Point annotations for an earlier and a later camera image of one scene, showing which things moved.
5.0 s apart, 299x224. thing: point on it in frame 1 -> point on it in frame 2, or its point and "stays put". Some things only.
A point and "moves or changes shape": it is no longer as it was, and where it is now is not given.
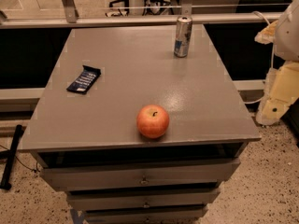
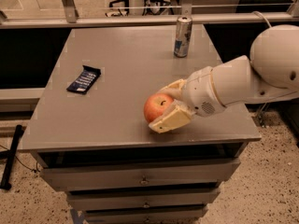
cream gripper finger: (267, 35) -> (176, 89)
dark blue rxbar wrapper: (85, 80) stays put
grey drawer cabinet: (83, 133) stays put
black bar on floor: (9, 155) stays put
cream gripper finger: (280, 91) -> (179, 114)
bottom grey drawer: (177, 215) stays put
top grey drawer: (142, 175) stays put
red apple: (152, 121) moves or changes shape
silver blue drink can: (183, 35) stays put
